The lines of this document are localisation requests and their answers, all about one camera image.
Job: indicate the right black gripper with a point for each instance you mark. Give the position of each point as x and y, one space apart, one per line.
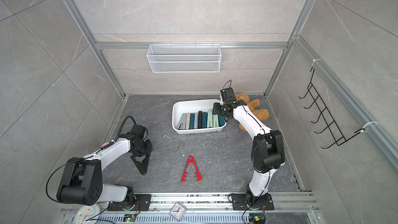
216 110

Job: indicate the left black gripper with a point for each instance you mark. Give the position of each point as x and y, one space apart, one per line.
150 149

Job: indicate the dark teal pliers floor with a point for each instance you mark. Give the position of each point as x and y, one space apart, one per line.
222 121

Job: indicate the teal pliers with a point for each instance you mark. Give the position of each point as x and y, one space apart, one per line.
192 121
204 120

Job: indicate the grey pliers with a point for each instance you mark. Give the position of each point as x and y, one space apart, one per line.
182 122
196 121

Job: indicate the red pliers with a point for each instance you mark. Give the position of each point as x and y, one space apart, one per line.
191 166

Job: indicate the light green pliers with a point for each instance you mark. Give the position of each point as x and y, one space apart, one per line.
210 119
215 121

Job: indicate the beige wooden pliers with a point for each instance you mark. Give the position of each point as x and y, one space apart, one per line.
188 116

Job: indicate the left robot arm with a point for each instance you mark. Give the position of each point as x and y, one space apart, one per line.
82 178

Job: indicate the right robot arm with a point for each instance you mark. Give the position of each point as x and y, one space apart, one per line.
267 154

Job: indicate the white storage box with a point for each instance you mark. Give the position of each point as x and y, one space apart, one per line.
180 109

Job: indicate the brown teddy bear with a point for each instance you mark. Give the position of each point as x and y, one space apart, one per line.
255 110

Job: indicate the small square clock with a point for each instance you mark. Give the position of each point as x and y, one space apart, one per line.
178 211

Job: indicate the round white clock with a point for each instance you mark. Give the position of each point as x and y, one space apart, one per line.
85 213

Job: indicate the white wire mesh basket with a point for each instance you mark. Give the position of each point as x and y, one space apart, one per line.
184 58

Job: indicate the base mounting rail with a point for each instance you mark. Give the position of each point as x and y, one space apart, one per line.
208 208

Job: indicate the black wall hook rack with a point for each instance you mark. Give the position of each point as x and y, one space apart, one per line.
326 116

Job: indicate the aluminium frame rail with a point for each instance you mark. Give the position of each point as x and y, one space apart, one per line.
83 26

